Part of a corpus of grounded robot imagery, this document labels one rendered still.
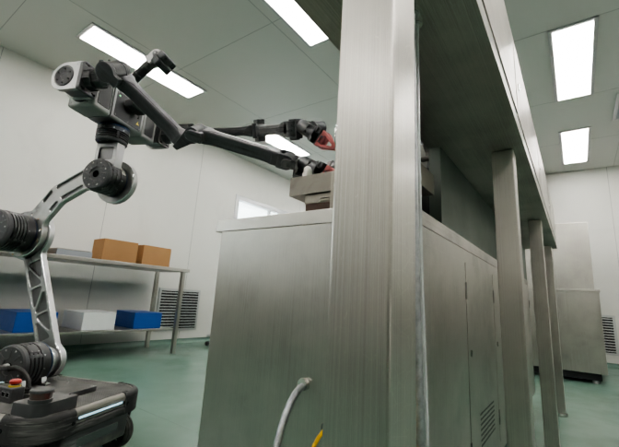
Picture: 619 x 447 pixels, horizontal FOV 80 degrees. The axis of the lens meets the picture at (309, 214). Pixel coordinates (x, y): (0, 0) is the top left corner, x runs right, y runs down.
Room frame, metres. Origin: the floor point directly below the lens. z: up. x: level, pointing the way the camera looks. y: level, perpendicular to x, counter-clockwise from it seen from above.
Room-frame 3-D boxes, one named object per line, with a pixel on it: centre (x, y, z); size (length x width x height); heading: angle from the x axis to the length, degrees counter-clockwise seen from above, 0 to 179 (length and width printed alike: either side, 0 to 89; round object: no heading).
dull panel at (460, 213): (1.95, -1.03, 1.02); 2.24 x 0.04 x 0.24; 144
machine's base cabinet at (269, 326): (2.02, -0.71, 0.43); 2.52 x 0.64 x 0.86; 144
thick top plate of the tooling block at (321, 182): (1.05, -0.14, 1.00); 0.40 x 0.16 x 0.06; 54
